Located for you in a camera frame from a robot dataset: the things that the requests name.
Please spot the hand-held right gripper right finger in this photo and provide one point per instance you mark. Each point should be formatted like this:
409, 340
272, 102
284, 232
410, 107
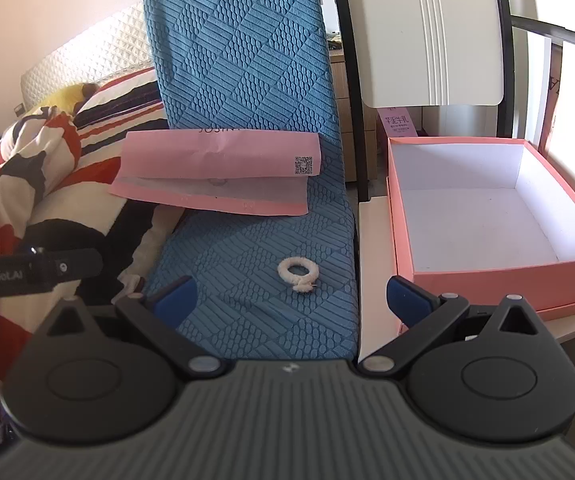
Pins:
408, 301

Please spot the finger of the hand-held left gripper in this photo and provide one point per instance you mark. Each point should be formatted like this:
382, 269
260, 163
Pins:
80, 264

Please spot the striped blanket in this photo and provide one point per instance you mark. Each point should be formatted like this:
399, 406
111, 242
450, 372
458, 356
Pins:
42, 170

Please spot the pink cardboard box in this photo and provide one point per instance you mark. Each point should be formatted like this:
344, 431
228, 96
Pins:
472, 220

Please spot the white quilted headboard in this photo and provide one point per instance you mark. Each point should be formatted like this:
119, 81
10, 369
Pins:
92, 50

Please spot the white cabinet panel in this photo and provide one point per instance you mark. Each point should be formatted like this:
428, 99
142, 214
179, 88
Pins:
417, 35

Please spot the wall socket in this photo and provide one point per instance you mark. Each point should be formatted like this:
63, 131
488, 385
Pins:
19, 108

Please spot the pink carton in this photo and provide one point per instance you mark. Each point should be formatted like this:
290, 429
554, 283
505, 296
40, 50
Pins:
400, 122

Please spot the brown cardboard box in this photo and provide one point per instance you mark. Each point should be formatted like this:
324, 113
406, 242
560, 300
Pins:
555, 100

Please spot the wooden nightstand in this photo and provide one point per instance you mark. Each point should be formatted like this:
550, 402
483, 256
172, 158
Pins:
340, 110

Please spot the black metal frame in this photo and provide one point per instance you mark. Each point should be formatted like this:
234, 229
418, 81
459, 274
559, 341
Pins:
350, 85

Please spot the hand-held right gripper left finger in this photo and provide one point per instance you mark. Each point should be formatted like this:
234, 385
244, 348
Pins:
177, 294

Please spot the blue textured sofa cover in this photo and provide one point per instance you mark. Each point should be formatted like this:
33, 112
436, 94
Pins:
247, 60

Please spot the yellow plush toy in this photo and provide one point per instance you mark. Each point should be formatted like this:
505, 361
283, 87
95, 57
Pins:
65, 96

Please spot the pink towel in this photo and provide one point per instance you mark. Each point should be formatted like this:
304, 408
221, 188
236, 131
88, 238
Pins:
217, 160

